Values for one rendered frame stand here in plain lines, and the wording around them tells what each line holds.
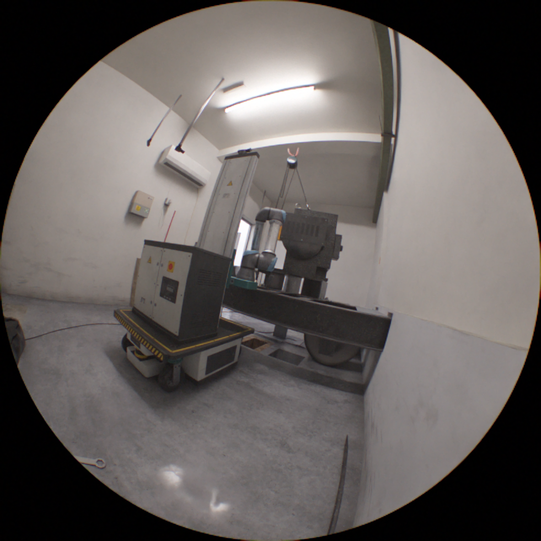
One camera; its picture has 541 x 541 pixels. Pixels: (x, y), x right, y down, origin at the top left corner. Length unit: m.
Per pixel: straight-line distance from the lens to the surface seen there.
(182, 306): 0.98
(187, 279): 0.95
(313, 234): 1.89
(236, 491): 0.83
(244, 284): 1.35
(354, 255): 4.30
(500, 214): 0.59
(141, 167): 2.78
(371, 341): 1.51
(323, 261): 1.97
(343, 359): 2.00
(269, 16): 2.21
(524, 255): 0.50
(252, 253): 1.40
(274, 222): 1.52
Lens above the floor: 0.76
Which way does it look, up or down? 3 degrees up
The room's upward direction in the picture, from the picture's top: 12 degrees clockwise
